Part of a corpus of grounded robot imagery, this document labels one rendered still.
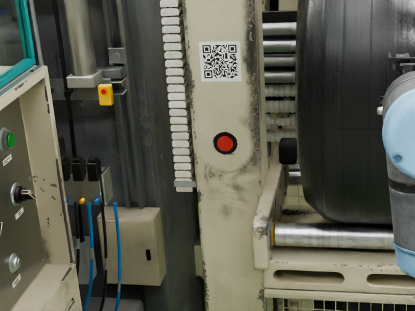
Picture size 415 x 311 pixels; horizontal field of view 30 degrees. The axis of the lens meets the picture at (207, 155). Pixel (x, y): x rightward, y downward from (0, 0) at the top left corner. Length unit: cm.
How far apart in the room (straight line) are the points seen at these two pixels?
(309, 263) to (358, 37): 45
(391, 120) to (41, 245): 77
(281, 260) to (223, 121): 28
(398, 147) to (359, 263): 63
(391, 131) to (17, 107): 69
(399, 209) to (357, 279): 58
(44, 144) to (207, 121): 31
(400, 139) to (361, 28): 41
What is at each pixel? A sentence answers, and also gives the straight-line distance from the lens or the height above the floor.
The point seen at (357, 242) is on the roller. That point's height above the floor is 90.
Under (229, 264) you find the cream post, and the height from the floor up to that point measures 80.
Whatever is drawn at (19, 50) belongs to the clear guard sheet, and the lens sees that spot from 128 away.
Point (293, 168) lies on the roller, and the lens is 170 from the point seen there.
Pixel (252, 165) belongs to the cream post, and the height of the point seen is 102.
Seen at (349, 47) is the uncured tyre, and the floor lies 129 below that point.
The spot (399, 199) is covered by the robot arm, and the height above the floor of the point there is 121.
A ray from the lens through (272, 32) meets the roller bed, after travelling 181.
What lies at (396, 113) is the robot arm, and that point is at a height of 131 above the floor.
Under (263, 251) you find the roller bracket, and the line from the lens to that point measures 142.
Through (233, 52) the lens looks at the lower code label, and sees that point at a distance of 141.
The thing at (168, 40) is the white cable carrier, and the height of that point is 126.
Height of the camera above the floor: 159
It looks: 22 degrees down
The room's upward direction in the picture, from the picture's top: 4 degrees counter-clockwise
